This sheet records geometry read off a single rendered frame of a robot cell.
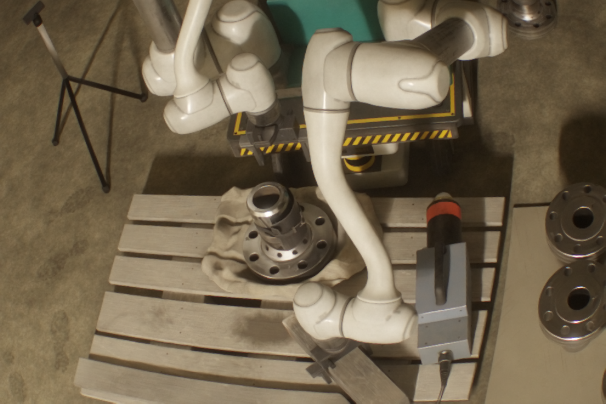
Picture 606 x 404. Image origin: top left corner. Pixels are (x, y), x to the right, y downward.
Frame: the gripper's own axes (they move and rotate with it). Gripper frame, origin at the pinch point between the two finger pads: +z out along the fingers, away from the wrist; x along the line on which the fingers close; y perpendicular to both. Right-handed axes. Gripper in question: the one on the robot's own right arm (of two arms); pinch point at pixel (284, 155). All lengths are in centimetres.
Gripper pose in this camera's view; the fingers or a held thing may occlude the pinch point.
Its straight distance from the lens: 285.8
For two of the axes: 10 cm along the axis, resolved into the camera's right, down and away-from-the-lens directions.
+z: 2.6, 6.1, 7.4
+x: -9.6, 0.8, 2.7
